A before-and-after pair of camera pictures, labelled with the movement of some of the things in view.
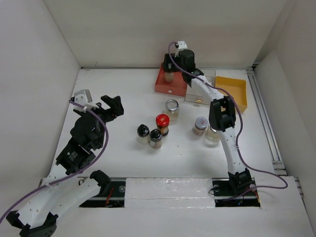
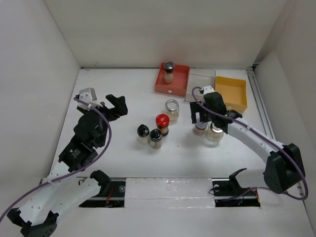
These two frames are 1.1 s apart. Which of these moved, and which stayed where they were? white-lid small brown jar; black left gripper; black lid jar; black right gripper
Moved: black right gripper
Stayed: black left gripper; black lid jar; white-lid small brown jar
